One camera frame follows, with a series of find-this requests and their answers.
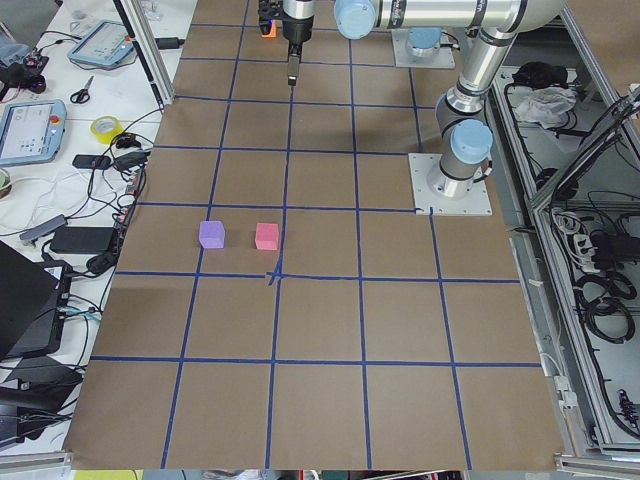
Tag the orange foam block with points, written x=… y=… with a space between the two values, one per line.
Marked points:
x=268 y=28

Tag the far blue teach pendant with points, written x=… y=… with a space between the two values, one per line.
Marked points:
x=106 y=46

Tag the blue teach pendant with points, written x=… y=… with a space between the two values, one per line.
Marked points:
x=106 y=46
x=31 y=132

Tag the pink foam block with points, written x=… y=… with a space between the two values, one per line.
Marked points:
x=267 y=236

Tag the purple foam block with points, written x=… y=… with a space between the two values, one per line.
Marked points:
x=212 y=234

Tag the yellow tape roll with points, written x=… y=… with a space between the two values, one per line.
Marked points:
x=106 y=129

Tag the black smartphone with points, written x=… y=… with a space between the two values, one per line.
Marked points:
x=92 y=161

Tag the white crumpled cloth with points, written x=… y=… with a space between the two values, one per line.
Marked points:
x=548 y=107

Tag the near blue teach pendant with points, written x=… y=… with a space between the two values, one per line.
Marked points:
x=31 y=132

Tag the grey usb hub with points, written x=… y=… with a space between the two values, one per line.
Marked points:
x=48 y=227

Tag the black power adapter brick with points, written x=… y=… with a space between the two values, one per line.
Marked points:
x=81 y=240

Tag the black laptop computer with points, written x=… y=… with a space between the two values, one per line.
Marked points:
x=33 y=295

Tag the aluminium frame post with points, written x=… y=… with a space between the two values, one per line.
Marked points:
x=160 y=80

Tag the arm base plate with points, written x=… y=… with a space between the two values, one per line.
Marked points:
x=436 y=194
x=425 y=52

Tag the black handled scissors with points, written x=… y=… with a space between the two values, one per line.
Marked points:
x=82 y=95

